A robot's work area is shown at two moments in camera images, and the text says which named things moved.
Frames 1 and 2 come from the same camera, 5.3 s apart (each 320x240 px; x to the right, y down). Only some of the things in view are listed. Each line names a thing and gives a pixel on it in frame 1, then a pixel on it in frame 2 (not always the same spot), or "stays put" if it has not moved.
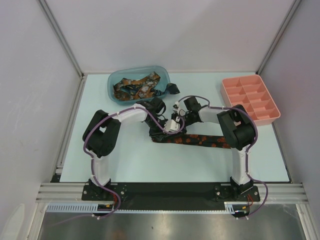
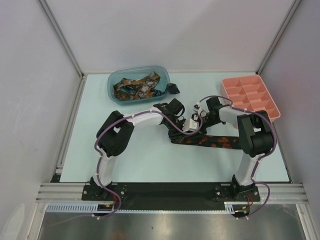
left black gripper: (158, 135) → (177, 137)
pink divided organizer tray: (251, 93) stays put
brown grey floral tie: (125, 89) stays put
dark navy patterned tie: (132, 90) stays put
